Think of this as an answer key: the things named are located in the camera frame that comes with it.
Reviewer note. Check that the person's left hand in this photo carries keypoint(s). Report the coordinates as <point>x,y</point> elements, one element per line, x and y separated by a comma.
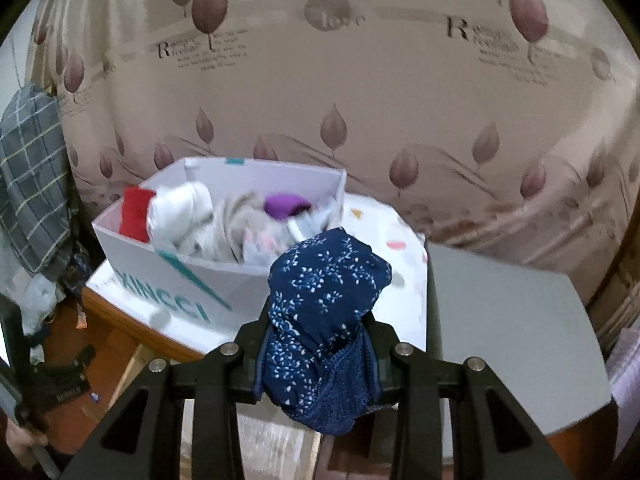
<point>21,441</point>

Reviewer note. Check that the white leaf-print sheet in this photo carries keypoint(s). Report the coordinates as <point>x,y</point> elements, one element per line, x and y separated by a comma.
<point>36,296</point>

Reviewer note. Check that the white patterned table cover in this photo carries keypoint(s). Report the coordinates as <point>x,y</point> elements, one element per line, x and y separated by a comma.
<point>402,304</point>

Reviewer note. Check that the dark blue sparkly garment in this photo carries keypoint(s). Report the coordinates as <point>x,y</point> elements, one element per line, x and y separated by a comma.
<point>319,358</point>

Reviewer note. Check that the wooden nightstand drawer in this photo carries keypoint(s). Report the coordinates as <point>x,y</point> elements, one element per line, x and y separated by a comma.
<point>140,436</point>

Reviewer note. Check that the red knitted garment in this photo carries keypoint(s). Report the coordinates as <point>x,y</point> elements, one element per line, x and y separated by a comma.
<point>135,207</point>

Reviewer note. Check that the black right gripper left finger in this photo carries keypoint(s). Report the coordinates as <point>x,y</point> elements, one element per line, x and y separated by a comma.
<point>252,338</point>

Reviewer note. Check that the white underwear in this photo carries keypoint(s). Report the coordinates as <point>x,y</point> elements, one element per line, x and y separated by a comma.
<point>173,213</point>

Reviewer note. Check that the pale grey small garment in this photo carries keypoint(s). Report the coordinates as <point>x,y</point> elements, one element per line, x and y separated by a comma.
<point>265,238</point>

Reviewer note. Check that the purple satin garment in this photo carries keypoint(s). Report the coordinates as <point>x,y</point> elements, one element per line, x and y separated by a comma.
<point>285,205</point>

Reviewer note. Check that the grey plaid blanket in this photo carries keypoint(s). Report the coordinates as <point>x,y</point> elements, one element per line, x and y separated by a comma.
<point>35,174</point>

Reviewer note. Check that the leaf-pattern curtain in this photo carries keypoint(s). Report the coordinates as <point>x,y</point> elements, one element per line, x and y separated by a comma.
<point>505,127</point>

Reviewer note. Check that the brown wooden nightstand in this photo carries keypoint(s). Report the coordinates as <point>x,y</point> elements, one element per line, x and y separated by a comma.
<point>160,344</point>

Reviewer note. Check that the orange wrapper on floor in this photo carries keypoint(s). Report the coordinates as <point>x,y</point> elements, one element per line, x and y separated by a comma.
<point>82,322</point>

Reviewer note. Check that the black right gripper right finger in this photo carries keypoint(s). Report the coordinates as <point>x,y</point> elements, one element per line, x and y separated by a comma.
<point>383,340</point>

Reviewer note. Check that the white XINCCI shoe box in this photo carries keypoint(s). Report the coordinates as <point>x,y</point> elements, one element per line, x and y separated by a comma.
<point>207,292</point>

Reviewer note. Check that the beige grey garment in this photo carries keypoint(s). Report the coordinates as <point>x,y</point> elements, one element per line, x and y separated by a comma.
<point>219,238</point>

